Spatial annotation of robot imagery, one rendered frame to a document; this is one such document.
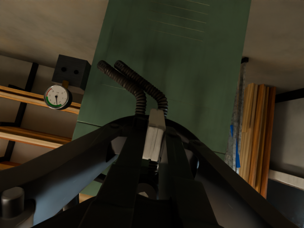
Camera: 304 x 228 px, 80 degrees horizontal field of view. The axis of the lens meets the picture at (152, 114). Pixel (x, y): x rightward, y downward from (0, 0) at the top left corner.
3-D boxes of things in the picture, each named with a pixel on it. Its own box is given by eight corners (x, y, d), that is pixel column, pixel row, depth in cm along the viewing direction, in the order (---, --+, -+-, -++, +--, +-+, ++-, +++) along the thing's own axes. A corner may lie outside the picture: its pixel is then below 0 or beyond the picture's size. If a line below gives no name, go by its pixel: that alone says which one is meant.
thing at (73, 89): (87, 59, 50) (79, 87, 49) (98, 74, 62) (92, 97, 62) (56, 53, 50) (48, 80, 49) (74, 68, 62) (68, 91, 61)
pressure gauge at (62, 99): (73, 80, 47) (64, 111, 46) (78, 84, 51) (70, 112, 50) (49, 74, 47) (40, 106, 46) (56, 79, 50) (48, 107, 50)
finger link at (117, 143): (140, 160, 13) (100, 152, 13) (145, 136, 18) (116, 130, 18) (144, 141, 13) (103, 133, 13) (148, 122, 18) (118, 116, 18)
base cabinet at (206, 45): (264, -60, 60) (229, 154, 52) (206, 35, 118) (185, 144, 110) (131, -91, 60) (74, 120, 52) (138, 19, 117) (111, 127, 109)
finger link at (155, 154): (157, 126, 14) (166, 128, 14) (157, 108, 21) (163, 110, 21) (149, 160, 15) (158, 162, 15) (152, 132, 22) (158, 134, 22)
